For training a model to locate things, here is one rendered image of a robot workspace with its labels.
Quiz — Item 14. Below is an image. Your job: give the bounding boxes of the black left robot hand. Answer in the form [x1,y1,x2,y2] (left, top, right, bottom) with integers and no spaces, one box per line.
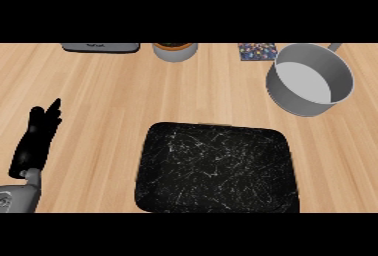
[7,97,64,180]

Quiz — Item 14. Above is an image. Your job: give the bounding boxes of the black scratched tray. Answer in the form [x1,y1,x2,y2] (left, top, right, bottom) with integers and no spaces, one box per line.
[132,121,301,214]

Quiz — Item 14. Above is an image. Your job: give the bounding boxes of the grey plant pot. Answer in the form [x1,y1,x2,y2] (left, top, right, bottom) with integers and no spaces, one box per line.
[150,43,199,63]

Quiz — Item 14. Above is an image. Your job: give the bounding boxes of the grey metal pot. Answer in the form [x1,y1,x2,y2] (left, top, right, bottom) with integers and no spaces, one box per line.
[264,43,355,118]

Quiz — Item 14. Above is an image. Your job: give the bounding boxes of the grey flat appliance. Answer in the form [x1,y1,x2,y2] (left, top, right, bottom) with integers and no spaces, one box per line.
[60,43,141,54]

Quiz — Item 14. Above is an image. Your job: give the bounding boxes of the colourful patterned box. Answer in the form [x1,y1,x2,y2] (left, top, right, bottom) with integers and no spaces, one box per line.
[236,43,279,62]

